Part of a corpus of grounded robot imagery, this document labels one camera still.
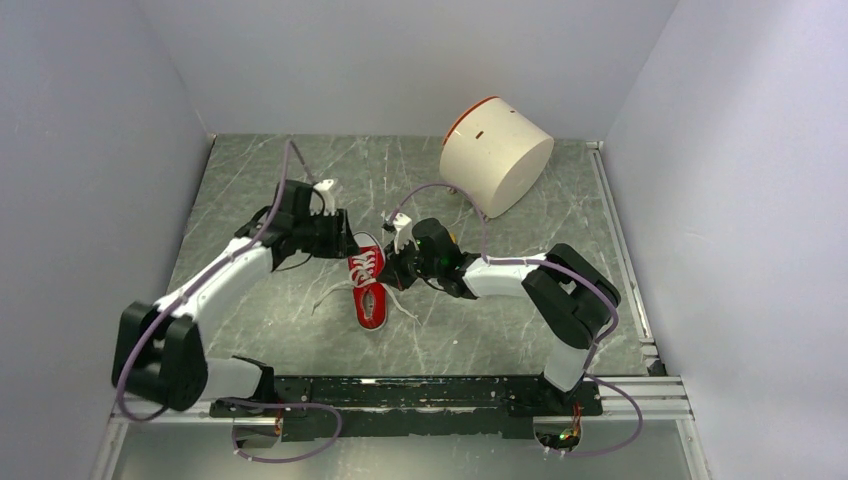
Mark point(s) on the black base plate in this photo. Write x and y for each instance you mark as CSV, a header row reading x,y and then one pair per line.
x,y
312,407

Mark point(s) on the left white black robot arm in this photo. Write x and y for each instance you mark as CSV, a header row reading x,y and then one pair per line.
x,y
160,354

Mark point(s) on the aluminium frame rail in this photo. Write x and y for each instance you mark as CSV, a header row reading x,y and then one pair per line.
x,y
646,429

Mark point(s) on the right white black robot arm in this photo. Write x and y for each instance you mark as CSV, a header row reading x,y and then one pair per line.
x,y
576,301

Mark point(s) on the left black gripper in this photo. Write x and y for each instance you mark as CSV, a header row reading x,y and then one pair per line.
x,y
346,244

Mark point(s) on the white cylindrical container orange rim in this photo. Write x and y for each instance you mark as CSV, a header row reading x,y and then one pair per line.
x,y
495,154

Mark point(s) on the red canvas sneaker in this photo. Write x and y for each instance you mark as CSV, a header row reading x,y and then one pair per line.
x,y
370,297

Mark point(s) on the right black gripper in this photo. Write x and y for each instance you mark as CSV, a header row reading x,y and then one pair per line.
x,y
394,273

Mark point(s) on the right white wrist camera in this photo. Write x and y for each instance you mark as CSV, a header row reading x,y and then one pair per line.
x,y
400,226

